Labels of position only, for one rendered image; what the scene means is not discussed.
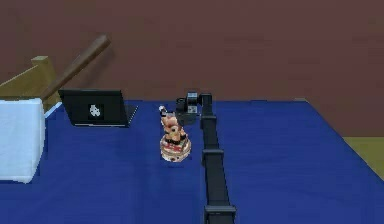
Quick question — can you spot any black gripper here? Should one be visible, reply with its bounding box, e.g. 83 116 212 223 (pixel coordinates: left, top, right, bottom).
175 96 202 127

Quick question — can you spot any stuffed deer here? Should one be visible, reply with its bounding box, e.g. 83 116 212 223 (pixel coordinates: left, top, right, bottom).
158 105 193 164

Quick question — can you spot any blue bed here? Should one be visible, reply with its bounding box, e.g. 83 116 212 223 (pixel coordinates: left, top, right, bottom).
0 55 384 224

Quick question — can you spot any black open laptop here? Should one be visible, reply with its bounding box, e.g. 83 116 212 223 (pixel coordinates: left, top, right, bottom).
57 88 139 129

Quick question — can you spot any brown baseball bat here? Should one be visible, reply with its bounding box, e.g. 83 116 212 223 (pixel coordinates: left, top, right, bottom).
39 34 112 101

